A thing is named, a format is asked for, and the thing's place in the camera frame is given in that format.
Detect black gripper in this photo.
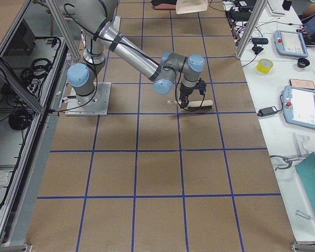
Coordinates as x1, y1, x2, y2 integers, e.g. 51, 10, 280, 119
179, 83, 195, 108

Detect cream hand brush black bristles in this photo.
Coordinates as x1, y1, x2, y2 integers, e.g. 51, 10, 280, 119
183, 100, 213, 112

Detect cream plastic dustpan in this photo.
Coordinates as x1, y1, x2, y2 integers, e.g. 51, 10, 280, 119
176, 0, 208, 15

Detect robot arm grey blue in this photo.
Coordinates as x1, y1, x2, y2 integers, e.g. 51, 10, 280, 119
64, 1, 206, 110

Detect bin with black bag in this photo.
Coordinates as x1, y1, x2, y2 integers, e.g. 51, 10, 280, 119
151, 0, 177, 10

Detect black power adapter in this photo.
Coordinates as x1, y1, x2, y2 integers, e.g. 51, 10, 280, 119
257, 106, 278, 117

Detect yellow tape roll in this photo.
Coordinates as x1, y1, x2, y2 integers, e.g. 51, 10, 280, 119
256, 58, 274, 74

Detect blue teach pendant near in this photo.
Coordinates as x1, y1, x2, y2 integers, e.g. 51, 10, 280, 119
282, 86, 315, 130

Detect blue teach pendant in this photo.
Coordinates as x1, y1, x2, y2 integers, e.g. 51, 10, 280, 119
274, 30, 308, 58
282, 86, 315, 130

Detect blue teach pendant far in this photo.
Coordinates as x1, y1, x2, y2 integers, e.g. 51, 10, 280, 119
274, 30, 308, 58

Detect brown smartphone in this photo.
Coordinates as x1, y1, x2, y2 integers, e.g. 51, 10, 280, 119
289, 79, 315, 90

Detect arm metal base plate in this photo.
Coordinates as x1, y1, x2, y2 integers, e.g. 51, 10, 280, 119
65, 82, 112, 116

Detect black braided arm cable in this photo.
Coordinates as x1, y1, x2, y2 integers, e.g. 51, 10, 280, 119
62, 4, 200, 113

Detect aluminium frame post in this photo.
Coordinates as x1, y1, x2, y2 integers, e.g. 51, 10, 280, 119
235, 0, 267, 60

